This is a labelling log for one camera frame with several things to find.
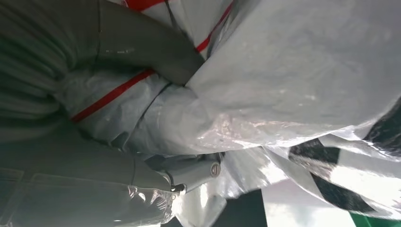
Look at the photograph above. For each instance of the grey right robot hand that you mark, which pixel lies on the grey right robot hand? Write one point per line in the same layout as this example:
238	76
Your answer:
78	194

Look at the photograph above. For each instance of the green conveyor belt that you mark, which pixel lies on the green conveyor belt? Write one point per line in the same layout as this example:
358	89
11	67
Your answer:
379	221

